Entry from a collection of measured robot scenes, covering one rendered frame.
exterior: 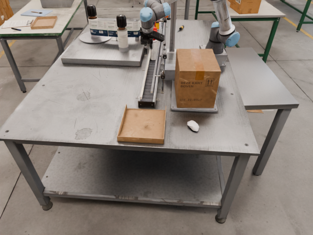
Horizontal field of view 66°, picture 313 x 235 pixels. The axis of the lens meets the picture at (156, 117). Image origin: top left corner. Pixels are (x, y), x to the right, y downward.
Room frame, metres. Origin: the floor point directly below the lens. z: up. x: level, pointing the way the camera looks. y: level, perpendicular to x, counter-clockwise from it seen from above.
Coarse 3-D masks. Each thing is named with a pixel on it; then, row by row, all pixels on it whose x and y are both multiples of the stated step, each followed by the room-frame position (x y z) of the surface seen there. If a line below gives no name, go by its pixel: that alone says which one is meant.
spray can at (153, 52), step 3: (153, 39) 1.83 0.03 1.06; (153, 42) 1.82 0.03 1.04; (156, 42) 1.85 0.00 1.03; (153, 45) 1.82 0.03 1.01; (156, 45) 1.85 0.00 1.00; (153, 48) 1.82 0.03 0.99; (150, 51) 1.84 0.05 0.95; (153, 51) 1.82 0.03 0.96; (150, 54) 1.84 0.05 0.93; (153, 54) 1.82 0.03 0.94; (150, 57) 1.84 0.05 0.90; (153, 57) 1.82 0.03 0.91; (153, 60) 1.82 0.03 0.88
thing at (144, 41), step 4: (140, 28) 1.57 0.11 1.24; (140, 32) 1.55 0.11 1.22; (152, 32) 1.55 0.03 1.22; (144, 36) 1.57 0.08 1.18; (148, 36) 1.57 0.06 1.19; (140, 40) 1.57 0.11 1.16; (144, 40) 1.56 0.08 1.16; (148, 40) 1.56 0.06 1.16; (152, 40) 1.57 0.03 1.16; (144, 44) 1.59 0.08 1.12
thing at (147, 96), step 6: (162, 24) 2.67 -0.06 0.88; (162, 30) 2.50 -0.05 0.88; (150, 60) 1.83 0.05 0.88; (150, 66) 1.73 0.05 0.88; (156, 66) 1.73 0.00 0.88; (150, 72) 1.63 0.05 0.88; (156, 72) 1.63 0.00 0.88; (150, 78) 1.54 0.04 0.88; (150, 84) 1.46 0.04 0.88; (144, 90) 1.39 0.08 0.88; (150, 90) 1.39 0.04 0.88; (144, 96) 1.32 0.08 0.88; (150, 96) 1.32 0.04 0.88
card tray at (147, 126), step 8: (128, 112) 1.20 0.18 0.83; (136, 112) 1.20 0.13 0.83; (144, 112) 1.20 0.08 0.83; (152, 112) 1.20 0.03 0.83; (160, 112) 1.21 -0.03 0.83; (128, 120) 1.13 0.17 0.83; (136, 120) 1.13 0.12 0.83; (144, 120) 1.13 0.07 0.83; (152, 120) 1.13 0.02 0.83; (160, 120) 1.13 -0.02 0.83; (120, 128) 1.03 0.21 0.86; (128, 128) 1.05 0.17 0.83; (136, 128) 1.05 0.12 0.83; (144, 128) 1.06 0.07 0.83; (152, 128) 1.06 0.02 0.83; (160, 128) 1.06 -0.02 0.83; (120, 136) 0.95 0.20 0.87; (128, 136) 0.99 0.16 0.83; (136, 136) 0.99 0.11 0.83; (144, 136) 0.99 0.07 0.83; (152, 136) 0.99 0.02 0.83; (160, 136) 0.99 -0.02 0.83
